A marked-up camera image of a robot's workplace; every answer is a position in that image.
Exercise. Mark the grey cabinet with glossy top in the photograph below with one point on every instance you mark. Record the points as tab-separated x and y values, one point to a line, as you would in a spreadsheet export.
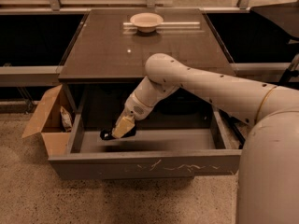
107	60

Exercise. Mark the crumpled packet in box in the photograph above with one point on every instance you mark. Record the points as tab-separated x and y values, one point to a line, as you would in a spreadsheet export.
66	119

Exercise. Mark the open cardboard box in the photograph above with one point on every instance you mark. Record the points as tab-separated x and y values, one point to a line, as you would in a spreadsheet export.
48	122

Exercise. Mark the open grey top drawer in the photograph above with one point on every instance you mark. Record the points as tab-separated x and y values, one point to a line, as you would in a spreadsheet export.
183	137

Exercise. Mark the black chocolate bar wrapper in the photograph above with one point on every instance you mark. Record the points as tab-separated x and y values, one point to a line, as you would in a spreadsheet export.
107	134

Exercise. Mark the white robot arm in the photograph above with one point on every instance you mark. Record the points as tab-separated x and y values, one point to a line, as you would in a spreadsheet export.
268	180

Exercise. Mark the white ceramic bowl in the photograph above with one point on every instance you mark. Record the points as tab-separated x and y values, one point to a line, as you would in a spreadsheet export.
146	22

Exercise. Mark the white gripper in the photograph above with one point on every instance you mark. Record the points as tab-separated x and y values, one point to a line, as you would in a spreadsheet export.
135	108

